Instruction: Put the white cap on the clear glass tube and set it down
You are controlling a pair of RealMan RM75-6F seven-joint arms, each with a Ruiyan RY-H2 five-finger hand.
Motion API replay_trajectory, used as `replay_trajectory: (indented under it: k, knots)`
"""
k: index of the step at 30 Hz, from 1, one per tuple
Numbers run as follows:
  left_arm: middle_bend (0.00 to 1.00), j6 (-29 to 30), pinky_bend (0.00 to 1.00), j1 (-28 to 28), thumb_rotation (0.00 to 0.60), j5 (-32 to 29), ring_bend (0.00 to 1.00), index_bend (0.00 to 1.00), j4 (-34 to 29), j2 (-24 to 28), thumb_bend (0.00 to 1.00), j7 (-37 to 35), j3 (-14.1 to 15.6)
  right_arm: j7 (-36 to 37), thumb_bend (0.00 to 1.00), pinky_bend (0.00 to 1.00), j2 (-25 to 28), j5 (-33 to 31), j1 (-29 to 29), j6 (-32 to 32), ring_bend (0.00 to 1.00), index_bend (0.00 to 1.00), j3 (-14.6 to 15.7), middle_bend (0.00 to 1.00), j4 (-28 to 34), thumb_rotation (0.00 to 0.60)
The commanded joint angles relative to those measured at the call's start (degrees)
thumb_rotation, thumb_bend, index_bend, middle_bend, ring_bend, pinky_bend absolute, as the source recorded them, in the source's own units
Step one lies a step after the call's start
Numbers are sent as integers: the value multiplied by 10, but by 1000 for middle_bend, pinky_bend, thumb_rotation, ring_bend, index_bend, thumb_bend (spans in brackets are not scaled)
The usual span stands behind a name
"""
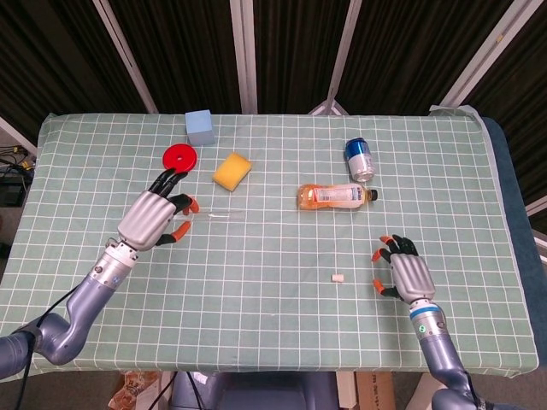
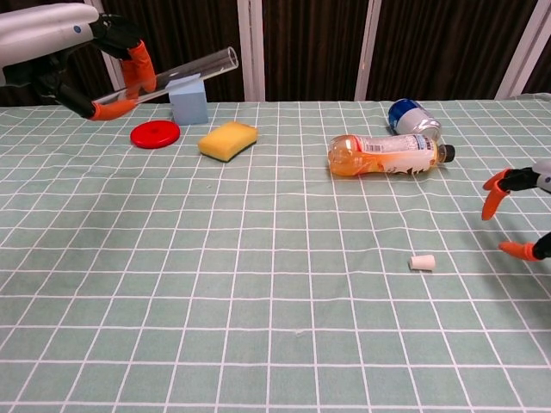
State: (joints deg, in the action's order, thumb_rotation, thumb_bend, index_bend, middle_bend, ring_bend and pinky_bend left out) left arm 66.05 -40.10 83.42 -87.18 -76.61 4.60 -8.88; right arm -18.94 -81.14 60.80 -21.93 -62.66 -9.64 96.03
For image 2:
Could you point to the blue and silver drink can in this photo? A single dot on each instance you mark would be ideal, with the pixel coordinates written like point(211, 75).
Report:
point(409, 120)

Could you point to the yellow sponge with dark base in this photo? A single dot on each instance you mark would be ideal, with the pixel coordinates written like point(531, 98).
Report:
point(224, 139)

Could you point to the white rubber stopper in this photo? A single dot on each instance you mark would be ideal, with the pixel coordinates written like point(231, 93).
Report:
point(422, 263)

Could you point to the green checked tablecloth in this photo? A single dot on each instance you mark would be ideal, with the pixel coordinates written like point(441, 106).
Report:
point(275, 301)

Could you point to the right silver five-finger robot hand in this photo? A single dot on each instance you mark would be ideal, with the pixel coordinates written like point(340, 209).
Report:
point(521, 178)

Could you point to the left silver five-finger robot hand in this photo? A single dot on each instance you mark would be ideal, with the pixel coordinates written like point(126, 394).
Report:
point(47, 34)

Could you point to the light blue foam cube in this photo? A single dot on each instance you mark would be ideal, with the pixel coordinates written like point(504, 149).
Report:
point(189, 107)

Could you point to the orange drink plastic bottle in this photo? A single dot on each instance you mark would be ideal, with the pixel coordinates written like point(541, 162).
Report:
point(357, 161)

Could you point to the red plastic disc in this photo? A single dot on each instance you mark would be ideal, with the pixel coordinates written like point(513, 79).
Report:
point(148, 137)

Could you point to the clear glass test tube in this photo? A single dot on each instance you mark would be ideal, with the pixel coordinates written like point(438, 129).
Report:
point(193, 69)

